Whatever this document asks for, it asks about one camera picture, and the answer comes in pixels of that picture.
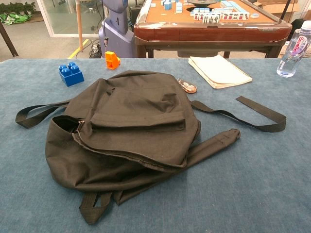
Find black fabric backpack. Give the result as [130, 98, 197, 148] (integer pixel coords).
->
[15, 70, 287, 225]

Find black tripod pole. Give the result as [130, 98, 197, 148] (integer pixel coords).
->
[279, 0, 292, 24]

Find blue table cloth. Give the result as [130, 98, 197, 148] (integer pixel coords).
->
[0, 57, 311, 233]

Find floor cable bundle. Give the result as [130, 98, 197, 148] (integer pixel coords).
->
[89, 38, 103, 59]

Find row of mahjong tiles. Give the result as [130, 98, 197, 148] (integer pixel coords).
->
[193, 12, 250, 24]

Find dark slanted furniture leg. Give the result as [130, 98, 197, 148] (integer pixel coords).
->
[0, 21, 19, 58]

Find green potted plants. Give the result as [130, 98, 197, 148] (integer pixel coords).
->
[0, 1, 36, 15]

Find green crumpled cloth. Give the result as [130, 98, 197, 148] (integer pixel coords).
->
[0, 12, 33, 26]

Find clear plastic water bottle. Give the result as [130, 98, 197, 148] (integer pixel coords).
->
[276, 20, 311, 78]

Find clear brown plastic trinket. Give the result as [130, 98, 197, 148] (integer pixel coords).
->
[176, 77, 198, 94]

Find wooden pole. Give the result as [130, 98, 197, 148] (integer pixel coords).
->
[75, 0, 84, 51]

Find blue toy brick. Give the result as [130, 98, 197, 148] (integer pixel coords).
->
[58, 62, 85, 87]

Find orange toy block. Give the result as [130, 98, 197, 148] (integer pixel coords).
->
[104, 51, 121, 70]

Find cream spiral notebook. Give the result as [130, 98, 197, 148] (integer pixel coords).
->
[188, 54, 253, 89]

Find brown mahjong table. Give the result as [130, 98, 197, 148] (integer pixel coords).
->
[133, 0, 293, 59]

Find lavender robot base column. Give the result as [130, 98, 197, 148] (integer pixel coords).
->
[98, 0, 137, 58]

